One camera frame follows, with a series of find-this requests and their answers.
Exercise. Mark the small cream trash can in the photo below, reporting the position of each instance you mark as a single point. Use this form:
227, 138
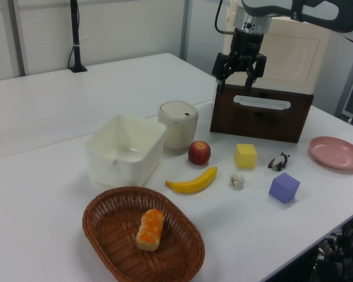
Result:
178, 126

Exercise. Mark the white plastic storage bin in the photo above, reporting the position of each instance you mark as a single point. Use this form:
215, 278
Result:
123, 152

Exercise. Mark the yellow banana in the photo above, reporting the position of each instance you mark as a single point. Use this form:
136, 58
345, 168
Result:
194, 183

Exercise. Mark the purple cube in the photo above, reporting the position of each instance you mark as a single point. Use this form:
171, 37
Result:
283, 189

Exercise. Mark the yellow cube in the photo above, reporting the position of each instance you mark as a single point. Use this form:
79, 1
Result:
245, 157

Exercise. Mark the brown wicker basket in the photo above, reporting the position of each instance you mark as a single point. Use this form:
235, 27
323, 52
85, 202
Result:
120, 249

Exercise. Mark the red apple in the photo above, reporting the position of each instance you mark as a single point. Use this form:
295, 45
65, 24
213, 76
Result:
199, 152

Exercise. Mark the panda toy figure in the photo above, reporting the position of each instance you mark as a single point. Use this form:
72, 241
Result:
279, 162

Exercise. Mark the crumpled paper ball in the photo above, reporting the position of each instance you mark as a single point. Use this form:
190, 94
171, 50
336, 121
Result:
236, 180

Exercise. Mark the orange glazed bread loaf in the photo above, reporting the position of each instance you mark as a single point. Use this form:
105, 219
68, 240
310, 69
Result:
149, 232

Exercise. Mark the dark brown drawer cabinet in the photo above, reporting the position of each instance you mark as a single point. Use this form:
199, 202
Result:
253, 123

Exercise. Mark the pink plate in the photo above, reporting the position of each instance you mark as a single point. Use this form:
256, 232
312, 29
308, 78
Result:
335, 152

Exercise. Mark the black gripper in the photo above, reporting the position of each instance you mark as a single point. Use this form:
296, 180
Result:
247, 47

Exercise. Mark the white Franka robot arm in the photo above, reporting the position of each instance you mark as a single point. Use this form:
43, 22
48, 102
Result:
317, 11

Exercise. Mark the black pole stand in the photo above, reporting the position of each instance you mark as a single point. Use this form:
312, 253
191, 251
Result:
75, 38

